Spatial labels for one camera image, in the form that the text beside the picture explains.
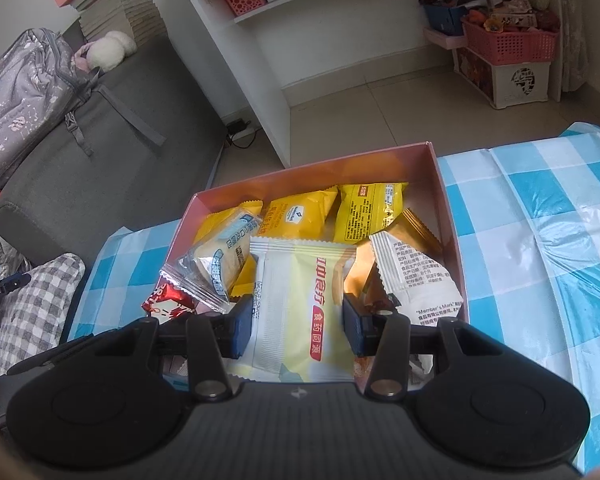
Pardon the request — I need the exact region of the grey sofa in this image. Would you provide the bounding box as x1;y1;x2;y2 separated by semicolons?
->
0;22;231;268

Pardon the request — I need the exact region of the red snack packet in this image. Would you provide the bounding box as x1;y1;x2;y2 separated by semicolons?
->
141;282;197;323

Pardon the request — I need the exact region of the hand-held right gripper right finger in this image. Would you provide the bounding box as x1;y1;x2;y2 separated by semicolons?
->
342;292;486;402

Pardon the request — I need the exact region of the stack of books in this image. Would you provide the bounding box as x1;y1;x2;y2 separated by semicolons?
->
70;0;162;41

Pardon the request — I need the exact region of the yellow snack packet printed label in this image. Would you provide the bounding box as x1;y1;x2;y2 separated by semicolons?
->
332;181;410;245

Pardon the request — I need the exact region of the white and yellow snack packet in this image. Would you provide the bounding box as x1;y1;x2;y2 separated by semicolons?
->
227;236;358;385

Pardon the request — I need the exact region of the white power strip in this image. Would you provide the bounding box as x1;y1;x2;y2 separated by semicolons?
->
225;117;258;143

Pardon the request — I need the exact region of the blue box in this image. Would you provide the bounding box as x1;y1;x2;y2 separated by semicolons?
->
422;4;468;36

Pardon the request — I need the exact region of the grey floral backpack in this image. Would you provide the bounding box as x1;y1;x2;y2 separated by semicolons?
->
0;27;166;191

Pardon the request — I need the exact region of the small pink basket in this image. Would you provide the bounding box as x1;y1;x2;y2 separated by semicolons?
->
222;0;267;17

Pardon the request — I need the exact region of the orange foil snack packet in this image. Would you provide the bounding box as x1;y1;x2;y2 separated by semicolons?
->
370;208;443;256

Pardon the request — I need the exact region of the pale patterned curtain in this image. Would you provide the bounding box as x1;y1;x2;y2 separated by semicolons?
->
555;0;591;93

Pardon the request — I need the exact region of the pink cardboard box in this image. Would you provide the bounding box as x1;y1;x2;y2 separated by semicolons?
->
160;141;471;326

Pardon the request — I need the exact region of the plain yellow snack packet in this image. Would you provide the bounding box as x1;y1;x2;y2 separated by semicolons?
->
192;201;266;251

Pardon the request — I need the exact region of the white plush toy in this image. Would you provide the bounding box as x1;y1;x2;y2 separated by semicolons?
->
72;31;137;73

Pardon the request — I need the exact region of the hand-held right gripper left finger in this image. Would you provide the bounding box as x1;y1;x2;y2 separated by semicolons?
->
112;294;255;402

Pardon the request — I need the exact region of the large pink plastic basket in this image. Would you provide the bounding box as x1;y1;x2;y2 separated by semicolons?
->
461;17;561;67

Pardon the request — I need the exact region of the white printed snack packet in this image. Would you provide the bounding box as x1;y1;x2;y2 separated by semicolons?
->
369;232;465;322

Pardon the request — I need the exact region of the blue white checked tablecloth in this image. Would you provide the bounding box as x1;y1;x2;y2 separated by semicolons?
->
62;122;600;471

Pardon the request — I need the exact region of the pile of assorted snack packets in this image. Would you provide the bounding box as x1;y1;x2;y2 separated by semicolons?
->
419;0;561;33

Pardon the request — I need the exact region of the white patterned storage box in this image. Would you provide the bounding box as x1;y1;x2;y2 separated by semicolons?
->
452;46;552;111

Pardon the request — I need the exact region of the grey checked pillow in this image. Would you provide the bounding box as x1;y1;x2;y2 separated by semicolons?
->
0;252;87;378

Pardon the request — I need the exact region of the yellow snack packet blue logo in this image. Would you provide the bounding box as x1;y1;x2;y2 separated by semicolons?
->
260;186;340;241

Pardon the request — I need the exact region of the white shelf unit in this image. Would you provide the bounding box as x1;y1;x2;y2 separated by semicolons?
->
167;0;563;168

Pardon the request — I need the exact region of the clear biscuit packet blue label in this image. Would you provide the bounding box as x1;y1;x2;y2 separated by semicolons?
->
160;210;263;316

